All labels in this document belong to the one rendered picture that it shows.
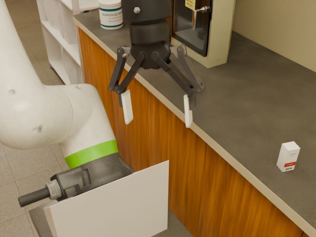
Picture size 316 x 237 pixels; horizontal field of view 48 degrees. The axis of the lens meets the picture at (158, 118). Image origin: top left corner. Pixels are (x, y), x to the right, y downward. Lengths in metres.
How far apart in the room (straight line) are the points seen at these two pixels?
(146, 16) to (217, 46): 1.01
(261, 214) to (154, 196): 0.50
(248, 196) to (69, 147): 0.66
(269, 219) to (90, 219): 0.63
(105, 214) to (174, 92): 0.79
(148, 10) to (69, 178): 0.39
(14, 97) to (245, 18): 1.55
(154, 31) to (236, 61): 1.11
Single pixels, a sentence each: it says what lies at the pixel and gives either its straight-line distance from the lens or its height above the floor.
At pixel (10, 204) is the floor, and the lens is 2.41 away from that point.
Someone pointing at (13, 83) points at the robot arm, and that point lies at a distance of 0.72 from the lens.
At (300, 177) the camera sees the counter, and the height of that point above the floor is 0.94.
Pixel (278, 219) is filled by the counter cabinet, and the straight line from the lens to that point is 1.17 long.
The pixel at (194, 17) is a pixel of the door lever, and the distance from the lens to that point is 1.56.
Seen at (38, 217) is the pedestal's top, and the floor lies 0.94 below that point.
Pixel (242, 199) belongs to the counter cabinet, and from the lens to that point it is 1.27.
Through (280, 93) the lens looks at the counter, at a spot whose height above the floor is 0.94.
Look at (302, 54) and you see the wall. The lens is 1.83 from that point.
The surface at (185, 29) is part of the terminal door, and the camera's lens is 1.72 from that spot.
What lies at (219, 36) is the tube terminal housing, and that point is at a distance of 1.62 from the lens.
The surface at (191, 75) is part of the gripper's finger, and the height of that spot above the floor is 1.37.
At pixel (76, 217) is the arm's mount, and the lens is 0.76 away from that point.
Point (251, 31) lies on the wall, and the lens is 2.03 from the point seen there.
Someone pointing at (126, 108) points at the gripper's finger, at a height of 1.28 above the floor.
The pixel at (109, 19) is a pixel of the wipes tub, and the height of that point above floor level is 1.00.
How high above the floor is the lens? 1.70
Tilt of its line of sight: 36 degrees down
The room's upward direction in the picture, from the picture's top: straight up
